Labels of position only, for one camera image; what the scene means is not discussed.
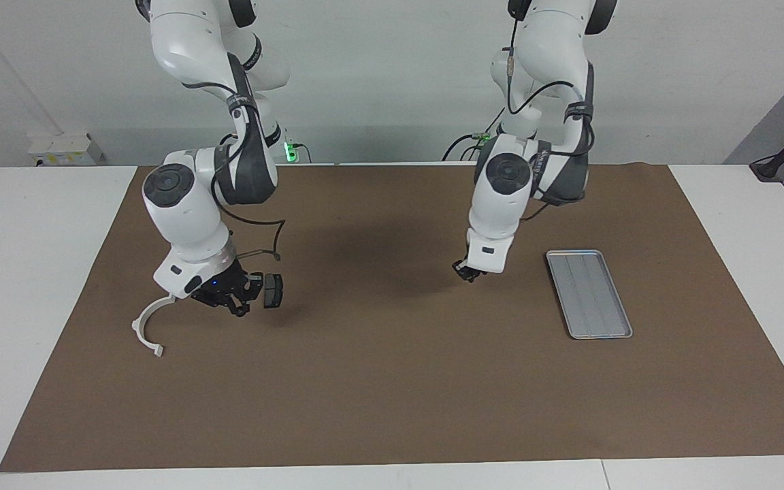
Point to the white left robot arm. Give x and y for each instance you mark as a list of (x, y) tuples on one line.
[(542, 102)]

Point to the brown table mat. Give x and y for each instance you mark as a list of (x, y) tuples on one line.
[(392, 395)]

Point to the white semicircular bracket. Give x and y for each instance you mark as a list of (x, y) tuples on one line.
[(140, 333)]

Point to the white wall power box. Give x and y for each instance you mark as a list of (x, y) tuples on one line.
[(62, 150)]

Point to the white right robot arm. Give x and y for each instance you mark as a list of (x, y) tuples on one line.
[(188, 204)]

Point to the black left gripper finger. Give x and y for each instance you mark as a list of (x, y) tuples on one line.
[(478, 275), (461, 269)]

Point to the short dark brake pad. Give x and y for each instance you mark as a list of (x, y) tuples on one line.
[(273, 290)]

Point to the silver metal tray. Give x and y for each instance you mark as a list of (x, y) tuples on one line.
[(589, 294)]

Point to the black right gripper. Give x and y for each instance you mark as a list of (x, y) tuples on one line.
[(218, 289)]

